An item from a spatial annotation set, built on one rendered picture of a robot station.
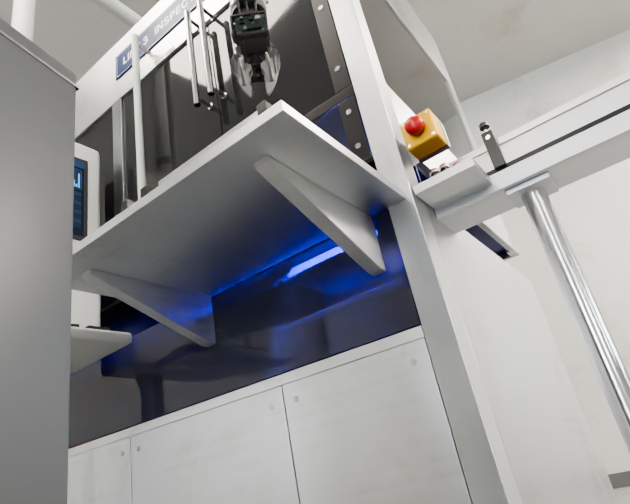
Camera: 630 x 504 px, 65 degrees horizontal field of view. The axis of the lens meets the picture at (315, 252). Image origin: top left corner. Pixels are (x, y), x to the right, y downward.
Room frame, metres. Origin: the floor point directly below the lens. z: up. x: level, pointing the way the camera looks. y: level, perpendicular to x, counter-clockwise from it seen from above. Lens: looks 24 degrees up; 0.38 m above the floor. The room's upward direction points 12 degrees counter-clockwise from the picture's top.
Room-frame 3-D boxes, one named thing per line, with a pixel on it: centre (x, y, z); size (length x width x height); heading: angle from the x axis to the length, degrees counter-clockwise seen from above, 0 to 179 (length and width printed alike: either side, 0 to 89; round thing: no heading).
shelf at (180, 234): (0.95, 0.17, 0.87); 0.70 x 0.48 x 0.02; 58
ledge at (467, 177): (0.92, -0.32, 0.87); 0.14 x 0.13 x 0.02; 148
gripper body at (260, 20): (0.71, 0.04, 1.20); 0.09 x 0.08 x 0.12; 2
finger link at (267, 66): (0.71, 0.02, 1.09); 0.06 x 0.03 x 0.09; 2
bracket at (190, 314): (1.07, 0.39, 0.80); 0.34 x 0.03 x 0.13; 148
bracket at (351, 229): (0.81, -0.03, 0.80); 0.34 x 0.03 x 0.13; 148
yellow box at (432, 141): (0.89, -0.28, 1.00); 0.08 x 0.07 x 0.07; 148
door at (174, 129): (1.29, 0.39, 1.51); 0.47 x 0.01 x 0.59; 58
